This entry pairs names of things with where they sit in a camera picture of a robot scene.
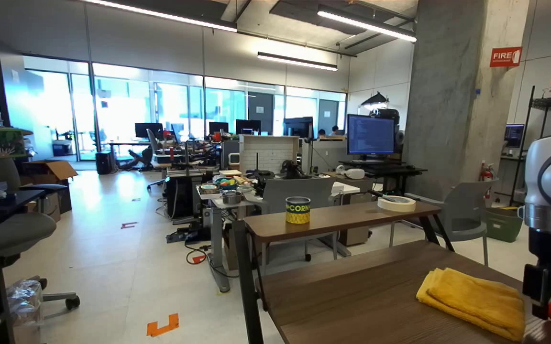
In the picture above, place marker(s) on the yellow terry towel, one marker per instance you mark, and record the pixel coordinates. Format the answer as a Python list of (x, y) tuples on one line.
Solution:
[(479, 298)]

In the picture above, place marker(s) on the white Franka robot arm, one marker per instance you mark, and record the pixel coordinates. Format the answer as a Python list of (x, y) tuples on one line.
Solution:
[(530, 172)]

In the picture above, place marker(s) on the green basket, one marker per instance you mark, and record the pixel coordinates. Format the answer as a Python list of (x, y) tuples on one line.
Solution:
[(503, 226)]

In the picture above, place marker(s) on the grey plastic chair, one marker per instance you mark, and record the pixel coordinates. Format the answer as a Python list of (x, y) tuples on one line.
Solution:
[(467, 212)]

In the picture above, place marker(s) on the black slanted table leg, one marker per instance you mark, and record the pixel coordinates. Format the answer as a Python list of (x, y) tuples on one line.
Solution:
[(438, 232)]

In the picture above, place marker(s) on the red fire extinguisher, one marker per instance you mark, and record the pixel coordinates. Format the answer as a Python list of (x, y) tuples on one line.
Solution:
[(486, 172)]

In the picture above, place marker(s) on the beige masking tape roll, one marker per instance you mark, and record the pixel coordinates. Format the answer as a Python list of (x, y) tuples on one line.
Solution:
[(396, 203)]

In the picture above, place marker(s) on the black monitor desk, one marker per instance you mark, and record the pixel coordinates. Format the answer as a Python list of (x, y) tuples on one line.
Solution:
[(383, 170)]

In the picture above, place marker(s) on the long wooden side table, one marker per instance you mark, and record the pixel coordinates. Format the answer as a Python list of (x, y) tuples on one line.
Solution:
[(345, 216)]

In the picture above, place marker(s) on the large computer monitor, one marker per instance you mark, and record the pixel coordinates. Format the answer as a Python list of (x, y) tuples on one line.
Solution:
[(371, 136)]

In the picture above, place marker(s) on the red fire sign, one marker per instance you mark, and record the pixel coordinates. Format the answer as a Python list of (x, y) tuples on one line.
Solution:
[(505, 56)]

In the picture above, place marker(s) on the yellow green labelled tub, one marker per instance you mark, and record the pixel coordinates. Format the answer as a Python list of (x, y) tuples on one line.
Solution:
[(297, 211)]

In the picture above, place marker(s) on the grey partition panel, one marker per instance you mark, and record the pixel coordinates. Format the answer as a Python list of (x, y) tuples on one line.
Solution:
[(297, 190)]

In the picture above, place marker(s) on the white partition board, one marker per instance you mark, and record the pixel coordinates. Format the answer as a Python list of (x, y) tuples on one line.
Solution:
[(268, 153)]

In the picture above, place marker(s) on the long ceiling light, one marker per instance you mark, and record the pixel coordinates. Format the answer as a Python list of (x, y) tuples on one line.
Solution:
[(297, 61), (161, 16), (364, 25)]

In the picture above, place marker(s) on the cluttered grey desk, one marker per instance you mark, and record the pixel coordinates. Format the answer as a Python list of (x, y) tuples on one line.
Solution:
[(218, 211)]

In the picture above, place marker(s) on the cardboard box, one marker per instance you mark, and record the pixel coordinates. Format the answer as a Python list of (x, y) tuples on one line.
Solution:
[(52, 184)]

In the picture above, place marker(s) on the clear plastic bottle pack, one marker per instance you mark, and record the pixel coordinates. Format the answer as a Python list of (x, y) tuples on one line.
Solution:
[(23, 308)]

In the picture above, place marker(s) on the grey office chair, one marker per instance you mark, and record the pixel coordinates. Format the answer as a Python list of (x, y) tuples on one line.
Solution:
[(19, 232)]

